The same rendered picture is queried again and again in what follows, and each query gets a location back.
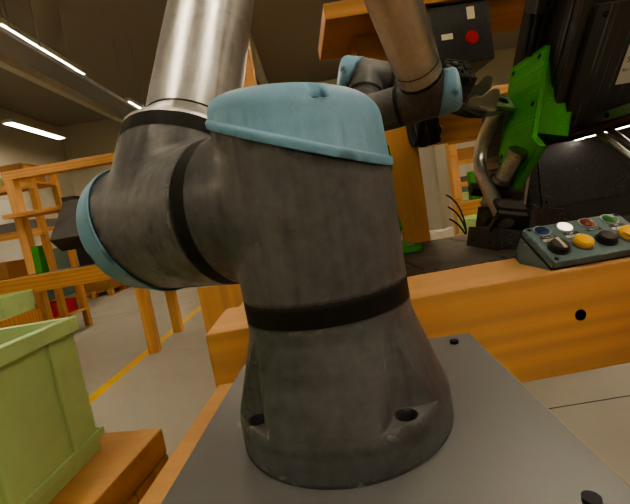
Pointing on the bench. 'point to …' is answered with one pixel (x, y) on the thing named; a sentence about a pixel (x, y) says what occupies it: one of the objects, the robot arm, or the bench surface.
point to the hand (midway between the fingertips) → (496, 108)
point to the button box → (538, 249)
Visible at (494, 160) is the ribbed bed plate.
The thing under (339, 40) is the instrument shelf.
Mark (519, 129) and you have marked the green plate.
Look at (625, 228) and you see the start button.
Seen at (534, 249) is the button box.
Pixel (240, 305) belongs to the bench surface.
